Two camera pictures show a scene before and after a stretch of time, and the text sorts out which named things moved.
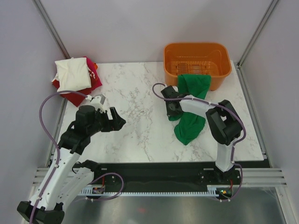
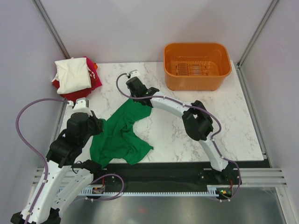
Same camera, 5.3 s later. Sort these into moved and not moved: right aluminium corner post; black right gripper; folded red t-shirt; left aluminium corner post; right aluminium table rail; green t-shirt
Moved: black right gripper; green t-shirt
Not moved: left aluminium corner post; folded red t-shirt; right aluminium corner post; right aluminium table rail
